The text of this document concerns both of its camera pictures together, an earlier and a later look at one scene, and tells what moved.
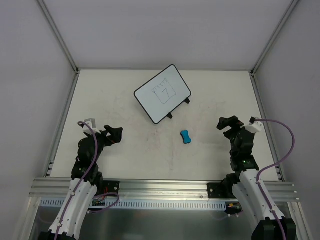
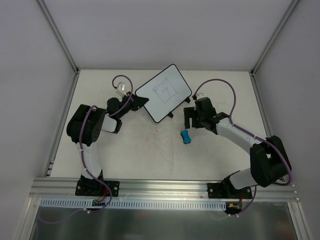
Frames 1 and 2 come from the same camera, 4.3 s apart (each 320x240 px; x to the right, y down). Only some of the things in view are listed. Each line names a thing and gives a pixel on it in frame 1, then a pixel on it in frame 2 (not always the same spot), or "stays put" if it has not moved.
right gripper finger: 233,122 to 188,112
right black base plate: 220,190 stays put
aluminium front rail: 282,190 stays put
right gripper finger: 229,134 to 196,122
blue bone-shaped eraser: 184,134 stays put
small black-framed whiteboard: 163,93 stays put
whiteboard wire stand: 169,114 stays put
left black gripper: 106,137 to 133,103
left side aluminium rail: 49,170 stays put
